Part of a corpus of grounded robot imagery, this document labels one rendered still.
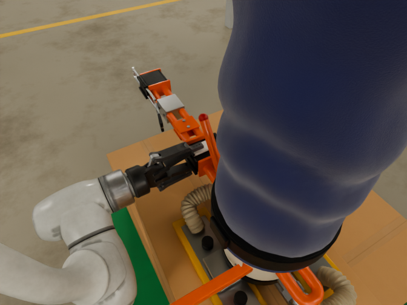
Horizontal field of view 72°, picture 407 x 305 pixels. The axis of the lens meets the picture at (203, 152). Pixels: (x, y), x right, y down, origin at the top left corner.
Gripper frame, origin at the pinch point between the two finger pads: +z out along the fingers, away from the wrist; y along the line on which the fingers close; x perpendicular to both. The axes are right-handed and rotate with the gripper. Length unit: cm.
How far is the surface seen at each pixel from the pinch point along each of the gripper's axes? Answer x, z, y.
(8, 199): -110, -88, 107
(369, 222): 28, 64, 54
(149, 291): -10, -29, 107
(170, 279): 20.5, -20.6, 12.6
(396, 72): 34, -5, -45
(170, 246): 13.3, -17.2, 12.6
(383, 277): 46, 50, 53
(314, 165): 33.0, -6.4, -34.8
